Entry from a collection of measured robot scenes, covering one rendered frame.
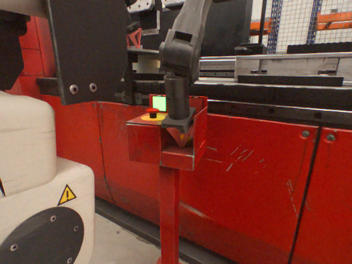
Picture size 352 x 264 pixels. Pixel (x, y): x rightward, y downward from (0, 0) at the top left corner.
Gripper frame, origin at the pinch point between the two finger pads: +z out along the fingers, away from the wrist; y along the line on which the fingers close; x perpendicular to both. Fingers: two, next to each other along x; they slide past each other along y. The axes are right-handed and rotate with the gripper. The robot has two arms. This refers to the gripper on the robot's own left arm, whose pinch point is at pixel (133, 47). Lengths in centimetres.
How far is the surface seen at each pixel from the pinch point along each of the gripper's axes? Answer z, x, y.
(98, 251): 80, 66, 12
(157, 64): 10.2, -4.4, -6.5
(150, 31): -1.6, -14.0, -0.1
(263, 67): 22, -26, -49
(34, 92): 20, 15, 85
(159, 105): 10.2, 24.8, -26.0
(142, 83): 11.8, 9.8, -7.3
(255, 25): 50, -173, -11
